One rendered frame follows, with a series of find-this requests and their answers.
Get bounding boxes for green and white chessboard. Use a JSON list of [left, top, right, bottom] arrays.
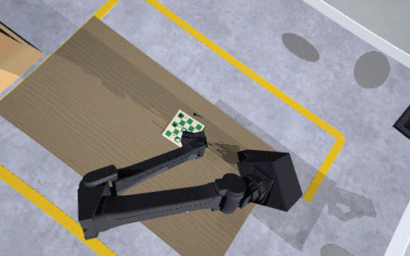
[[162, 110, 205, 147]]

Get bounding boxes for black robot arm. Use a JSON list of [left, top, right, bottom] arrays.
[[78, 131, 274, 240]]

